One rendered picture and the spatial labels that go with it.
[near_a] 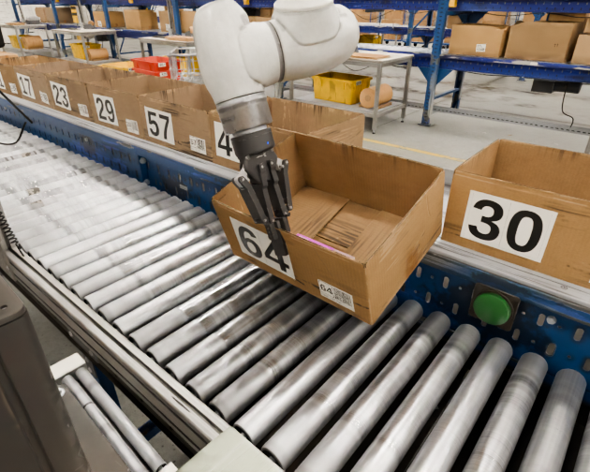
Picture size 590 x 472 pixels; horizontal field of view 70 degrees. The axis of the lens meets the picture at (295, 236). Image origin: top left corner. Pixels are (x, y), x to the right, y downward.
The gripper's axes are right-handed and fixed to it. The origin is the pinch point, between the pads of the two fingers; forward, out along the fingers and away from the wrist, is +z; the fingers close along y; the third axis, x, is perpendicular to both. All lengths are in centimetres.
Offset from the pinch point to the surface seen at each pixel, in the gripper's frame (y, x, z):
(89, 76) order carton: -53, -162, -66
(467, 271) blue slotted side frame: -25.4, 23.8, 18.0
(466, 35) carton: -461, -126, -52
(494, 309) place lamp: -23.6, 28.7, 25.2
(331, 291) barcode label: -2.0, 7.5, 12.2
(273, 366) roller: 10.6, -0.4, 22.5
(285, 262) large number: -1.5, -2.5, 6.3
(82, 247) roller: 13, -67, -2
